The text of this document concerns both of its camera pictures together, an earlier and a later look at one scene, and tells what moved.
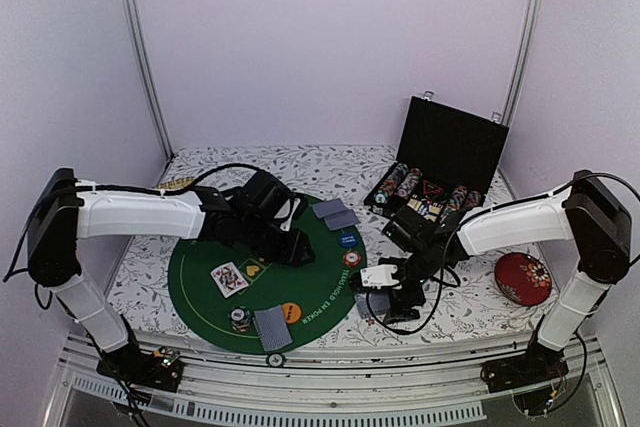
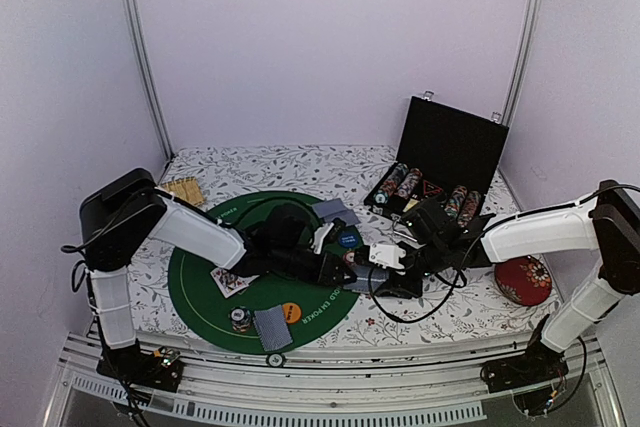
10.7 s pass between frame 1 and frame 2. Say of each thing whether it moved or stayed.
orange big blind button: stayed
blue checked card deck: moved
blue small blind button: stayed
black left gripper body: moved
